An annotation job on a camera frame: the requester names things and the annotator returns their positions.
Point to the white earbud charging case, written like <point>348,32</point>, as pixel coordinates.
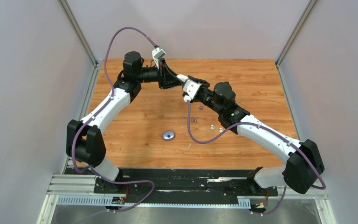
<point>182,78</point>

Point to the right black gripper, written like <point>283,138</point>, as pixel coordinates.
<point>204,85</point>

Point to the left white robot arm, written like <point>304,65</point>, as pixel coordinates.
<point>84,141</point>

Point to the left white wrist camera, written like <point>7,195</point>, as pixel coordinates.
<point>157,54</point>

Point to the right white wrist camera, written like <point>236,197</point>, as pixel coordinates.
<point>190,89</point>

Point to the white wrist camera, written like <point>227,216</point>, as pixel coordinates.
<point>157,54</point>
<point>190,89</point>

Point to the aluminium frame rail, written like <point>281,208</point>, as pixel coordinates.
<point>79,190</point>

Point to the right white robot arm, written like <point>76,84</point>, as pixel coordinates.
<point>302,163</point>

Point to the purple earbud charging case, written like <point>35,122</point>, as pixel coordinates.
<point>168,135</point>

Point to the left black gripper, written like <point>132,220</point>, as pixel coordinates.
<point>167,79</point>

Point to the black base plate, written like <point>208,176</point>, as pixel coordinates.
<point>184,186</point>

